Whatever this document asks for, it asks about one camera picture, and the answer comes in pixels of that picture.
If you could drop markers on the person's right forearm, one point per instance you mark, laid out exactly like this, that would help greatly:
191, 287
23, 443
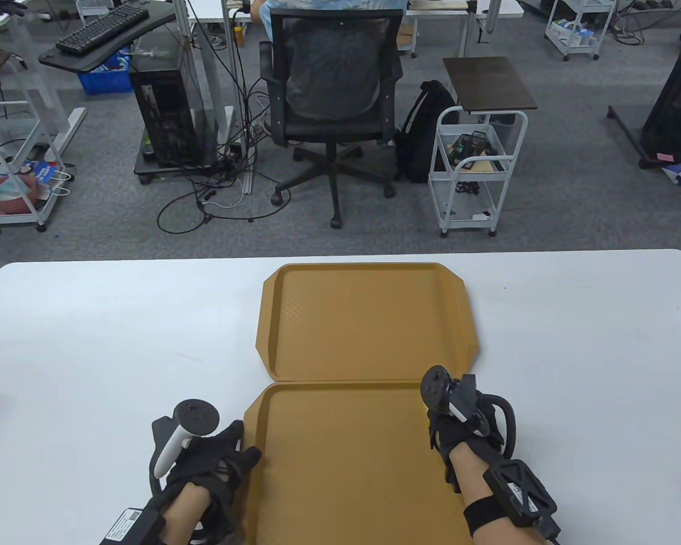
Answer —
470, 465

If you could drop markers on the black rolling tower stand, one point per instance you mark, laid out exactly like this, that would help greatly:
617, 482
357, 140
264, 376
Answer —
170, 170

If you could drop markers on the black gear in cart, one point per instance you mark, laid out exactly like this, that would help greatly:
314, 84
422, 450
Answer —
474, 143

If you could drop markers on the white office desk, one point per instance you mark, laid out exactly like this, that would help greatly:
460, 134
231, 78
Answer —
215, 8

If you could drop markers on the black computer tower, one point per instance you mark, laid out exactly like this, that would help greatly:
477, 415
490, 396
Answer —
167, 113

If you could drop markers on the white rolling cart with bags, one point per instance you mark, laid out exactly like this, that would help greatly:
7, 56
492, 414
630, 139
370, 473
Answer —
11, 216

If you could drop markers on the brown top side table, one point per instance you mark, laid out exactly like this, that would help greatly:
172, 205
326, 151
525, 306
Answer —
488, 82

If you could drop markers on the person's left thumb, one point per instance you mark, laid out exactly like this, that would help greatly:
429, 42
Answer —
251, 458

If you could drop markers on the white and black glove-mounted controller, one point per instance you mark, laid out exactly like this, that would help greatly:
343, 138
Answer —
173, 445

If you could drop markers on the person's left hand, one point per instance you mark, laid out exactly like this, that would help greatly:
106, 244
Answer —
210, 465

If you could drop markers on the black mesh office chair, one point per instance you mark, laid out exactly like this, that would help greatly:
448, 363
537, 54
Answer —
332, 85

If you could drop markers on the black backpack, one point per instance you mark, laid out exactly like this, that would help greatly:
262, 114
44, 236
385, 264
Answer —
423, 136

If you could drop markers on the black keyboard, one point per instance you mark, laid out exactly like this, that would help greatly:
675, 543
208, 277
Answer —
102, 28

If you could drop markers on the brown plastic tray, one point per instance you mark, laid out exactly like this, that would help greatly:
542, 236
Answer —
340, 465
369, 323

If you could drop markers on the person's left forearm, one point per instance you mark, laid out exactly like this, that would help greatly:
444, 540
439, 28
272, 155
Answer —
184, 514

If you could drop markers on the black wrist camera, white label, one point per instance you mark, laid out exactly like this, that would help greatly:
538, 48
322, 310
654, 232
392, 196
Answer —
130, 522

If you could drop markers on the small white rolling cart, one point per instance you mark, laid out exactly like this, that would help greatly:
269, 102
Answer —
573, 31

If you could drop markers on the blue and red bag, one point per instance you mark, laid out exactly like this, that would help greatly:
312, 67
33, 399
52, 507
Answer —
17, 187

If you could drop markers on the blue plastic crate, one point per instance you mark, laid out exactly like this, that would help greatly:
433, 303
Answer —
105, 79

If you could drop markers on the person's right hand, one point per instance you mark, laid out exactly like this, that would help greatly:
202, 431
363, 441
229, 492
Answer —
459, 440

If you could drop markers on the person's right fingers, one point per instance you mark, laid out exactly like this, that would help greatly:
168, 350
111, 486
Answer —
436, 427

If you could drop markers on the black standing desk top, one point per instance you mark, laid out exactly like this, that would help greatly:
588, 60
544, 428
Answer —
142, 48

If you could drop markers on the black equipment stand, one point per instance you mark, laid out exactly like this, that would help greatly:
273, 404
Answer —
675, 102

